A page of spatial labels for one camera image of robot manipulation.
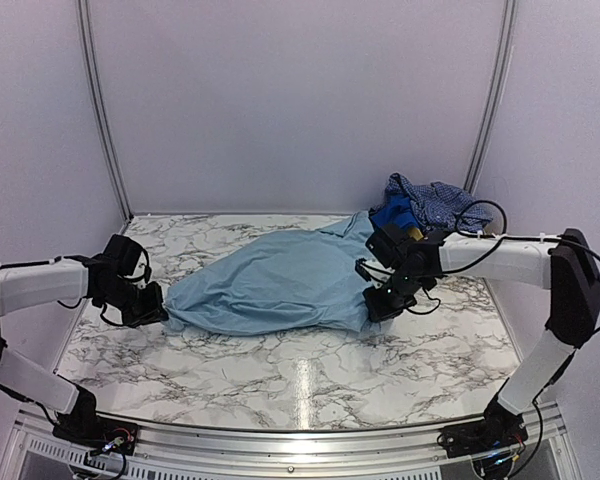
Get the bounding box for left corner aluminium post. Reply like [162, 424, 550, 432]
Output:
[76, 0, 133, 224]

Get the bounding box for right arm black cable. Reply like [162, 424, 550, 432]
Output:
[409, 199, 600, 321]

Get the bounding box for light blue t-shirt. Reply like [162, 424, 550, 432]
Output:
[164, 212, 373, 336]

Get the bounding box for blue patterned button shirt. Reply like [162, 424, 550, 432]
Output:
[384, 173, 493, 233]

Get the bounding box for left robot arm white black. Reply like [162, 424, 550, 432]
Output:
[0, 255, 167, 445]

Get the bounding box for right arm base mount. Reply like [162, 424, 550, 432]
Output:
[437, 411, 528, 458]

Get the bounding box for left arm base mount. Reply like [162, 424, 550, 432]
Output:
[53, 398, 138, 455]

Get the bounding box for yellow plastic laundry basket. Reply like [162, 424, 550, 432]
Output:
[406, 226, 424, 241]

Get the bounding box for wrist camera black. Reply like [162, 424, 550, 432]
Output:
[103, 234, 150, 282]
[365, 223, 408, 269]

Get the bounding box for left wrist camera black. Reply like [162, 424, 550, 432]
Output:
[103, 234, 150, 282]

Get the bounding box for aluminium front frame rail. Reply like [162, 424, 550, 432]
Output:
[0, 403, 581, 479]

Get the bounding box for royal blue garment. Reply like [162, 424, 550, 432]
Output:
[369, 195, 420, 229]

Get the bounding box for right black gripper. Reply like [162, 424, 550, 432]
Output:
[363, 266, 430, 322]

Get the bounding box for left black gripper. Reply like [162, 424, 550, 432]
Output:
[98, 277, 168, 328]

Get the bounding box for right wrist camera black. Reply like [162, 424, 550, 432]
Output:
[365, 223, 408, 269]

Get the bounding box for right corner aluminium post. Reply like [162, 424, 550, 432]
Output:
[464, 0, 519, 194]

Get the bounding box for corner aluminium post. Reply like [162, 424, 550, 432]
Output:
[464, 0, 519, 194]
[76, 0, 133, 224]

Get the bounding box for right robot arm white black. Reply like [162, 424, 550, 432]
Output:
[355, 224, 600, 448]

